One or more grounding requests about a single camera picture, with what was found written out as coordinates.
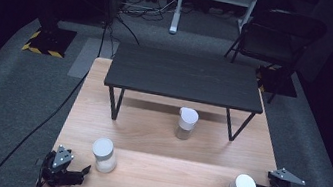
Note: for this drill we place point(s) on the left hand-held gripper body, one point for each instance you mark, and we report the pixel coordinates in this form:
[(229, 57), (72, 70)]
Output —
[(57, 174)]

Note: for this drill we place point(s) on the black chair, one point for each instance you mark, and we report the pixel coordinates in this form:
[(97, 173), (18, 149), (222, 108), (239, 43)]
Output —
[(278, 33)]

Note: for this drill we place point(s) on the black shelf with metal legs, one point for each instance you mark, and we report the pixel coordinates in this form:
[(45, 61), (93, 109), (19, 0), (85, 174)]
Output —
[(185, 76)]

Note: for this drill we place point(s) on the black yellow-striped base plate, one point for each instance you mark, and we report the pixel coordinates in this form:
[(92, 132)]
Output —
[(279, 82), (50, 42)]

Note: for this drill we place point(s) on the round-lid white-capped spice jar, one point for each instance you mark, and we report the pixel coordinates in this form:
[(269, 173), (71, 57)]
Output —
[(103, 148)]

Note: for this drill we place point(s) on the grey floor mat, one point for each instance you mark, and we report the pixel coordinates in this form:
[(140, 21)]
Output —
[(90, 58)]

